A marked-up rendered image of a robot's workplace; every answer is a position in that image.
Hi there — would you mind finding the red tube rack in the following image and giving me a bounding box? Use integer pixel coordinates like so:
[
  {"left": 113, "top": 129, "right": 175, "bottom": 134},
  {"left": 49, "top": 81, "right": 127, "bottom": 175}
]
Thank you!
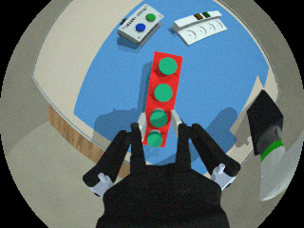
[{"left": 142, "top": 51, "right": 182, "bottom": 147}]

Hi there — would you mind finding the green round cap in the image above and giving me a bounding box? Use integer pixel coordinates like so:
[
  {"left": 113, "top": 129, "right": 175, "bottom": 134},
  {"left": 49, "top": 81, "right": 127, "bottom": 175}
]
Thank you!
[
  {"left": 154, "top": 84, "right": 173, "bottom": 102},
  {"left": 150, "top": 109, "right": 167, "bottom": 127},
  {"left": 147, "top": 131, "right": 162, "bottom": 147},
  {"left": 159, "top": 57, "right": 177, "bottom": 75}
]

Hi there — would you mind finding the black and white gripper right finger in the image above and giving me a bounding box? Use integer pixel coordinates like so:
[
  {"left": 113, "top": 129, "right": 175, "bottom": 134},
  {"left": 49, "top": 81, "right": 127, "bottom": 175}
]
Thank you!
[{"left": 171, "top": 109, "right": 241, "bottom": 196}]

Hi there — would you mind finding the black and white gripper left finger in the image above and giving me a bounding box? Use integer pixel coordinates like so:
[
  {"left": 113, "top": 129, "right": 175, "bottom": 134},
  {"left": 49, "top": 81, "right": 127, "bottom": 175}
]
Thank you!
[{"left": 83, "top": 112, "right": 151, "bottom": 198}]

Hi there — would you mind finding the blue flat mat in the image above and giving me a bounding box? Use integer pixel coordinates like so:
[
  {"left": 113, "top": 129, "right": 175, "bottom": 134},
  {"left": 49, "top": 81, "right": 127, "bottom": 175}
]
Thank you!
[{"left": 73, "top": 0, "right": 269, "bottom": 154}]

